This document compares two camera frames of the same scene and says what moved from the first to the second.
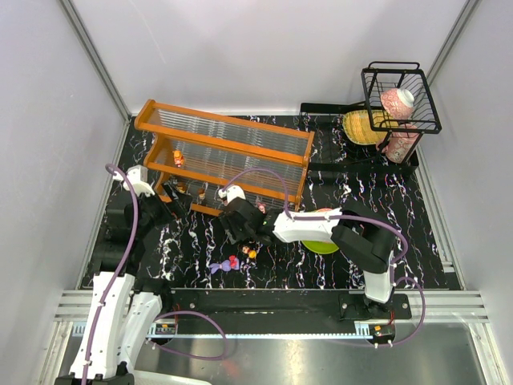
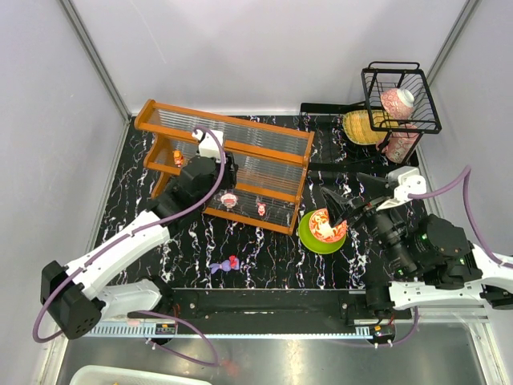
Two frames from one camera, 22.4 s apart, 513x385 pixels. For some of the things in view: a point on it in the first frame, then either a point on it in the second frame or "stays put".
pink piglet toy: x=261 y=207 stays put
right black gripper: x=235 y=219 -> x=361 y=204
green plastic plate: x=321 y=247 stays put
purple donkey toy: x=232 y=262 stays put
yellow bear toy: x=179 y=159 stays put
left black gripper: x=169 y=199 -> x=229 y=171
